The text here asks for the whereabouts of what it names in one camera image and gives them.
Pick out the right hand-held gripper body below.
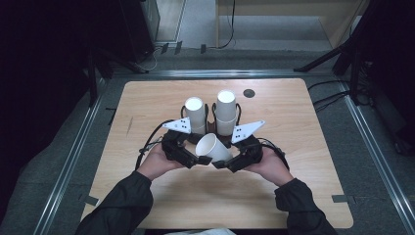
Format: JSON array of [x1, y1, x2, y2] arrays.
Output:
[[229, 119, 266, 173]]

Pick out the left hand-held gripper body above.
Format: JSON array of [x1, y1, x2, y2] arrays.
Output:
[[161, 117, 200, 169]]

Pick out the white paper cup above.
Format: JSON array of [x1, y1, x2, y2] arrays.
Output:
[[195, 132, 234, 164]]

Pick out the dark wire cup holder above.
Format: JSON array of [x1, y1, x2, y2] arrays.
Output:
[[180, 102, 243, 148]]

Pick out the person's right hand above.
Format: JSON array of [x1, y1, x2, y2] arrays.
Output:
[[244, 148, 295, 188]]

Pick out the person's left hand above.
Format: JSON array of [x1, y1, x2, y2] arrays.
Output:
[[136, 144, 185, 182]]

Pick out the short stack of paper cups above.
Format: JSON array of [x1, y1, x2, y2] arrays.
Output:
[[184, 96, 208, 135]]

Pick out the tall stack of paper cups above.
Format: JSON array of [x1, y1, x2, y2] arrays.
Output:
[[215, 90, 239, 137]]

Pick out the grey tape strip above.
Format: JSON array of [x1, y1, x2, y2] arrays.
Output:
[[78, 194, 101, 208], [331, 194, 356, 205]]

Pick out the black metal stand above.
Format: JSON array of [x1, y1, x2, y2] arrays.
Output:
[[85, 48, 115, 106]]

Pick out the black cabinet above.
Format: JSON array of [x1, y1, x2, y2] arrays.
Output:
[[117, 0, 161, 64]]

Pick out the black tripod stand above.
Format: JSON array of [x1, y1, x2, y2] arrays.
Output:
[[293, 0, 376, 106]]

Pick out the light wooden furniture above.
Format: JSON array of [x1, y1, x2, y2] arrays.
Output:
[[214, 0, 370, 50]]

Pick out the right hand-held gripper cable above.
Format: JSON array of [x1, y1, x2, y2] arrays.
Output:
[[258, 136, 291, 170]]

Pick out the metal floor rail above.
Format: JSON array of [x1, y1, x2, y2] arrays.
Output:
[[32, 77, 111, 235], [112, 69, 337, 78], [337, 80, 415, 234]]

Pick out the white floor cable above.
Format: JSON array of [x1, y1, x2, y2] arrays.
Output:
[[139, 45, 164, 71]]

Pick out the black floor cables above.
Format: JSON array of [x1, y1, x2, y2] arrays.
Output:
[[307, 79, 352, 113]]

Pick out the black hanging cable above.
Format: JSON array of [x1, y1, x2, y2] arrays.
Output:
[[217, 0, 237, 50]]

